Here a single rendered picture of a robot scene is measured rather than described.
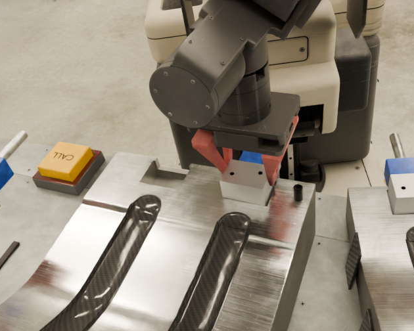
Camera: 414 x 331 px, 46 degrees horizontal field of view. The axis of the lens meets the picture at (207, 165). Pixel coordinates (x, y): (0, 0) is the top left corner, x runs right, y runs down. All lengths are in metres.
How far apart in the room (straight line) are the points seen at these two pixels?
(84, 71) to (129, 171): 2.11
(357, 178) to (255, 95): 0.99
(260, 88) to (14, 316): 0.32
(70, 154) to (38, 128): 1.64
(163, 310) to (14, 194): 0.39
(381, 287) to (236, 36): 0.27
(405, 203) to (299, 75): 0.39
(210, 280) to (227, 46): 0.24
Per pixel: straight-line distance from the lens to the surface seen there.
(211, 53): 0.35
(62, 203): 0.74
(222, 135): 0.47
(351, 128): 1.34
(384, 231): 0.56
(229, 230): 0.52
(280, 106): 0.48
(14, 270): 0.69
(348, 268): 0.58
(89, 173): 0.75
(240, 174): 0.53
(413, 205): 0.57
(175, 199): 0.56
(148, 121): 2.19
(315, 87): 0.87
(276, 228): 0.51
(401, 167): 0.61
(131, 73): 2.56
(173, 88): 0.37
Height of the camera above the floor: 1.29
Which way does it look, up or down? 43 degrees down
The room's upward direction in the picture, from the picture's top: 12 degrees counter-clockwise
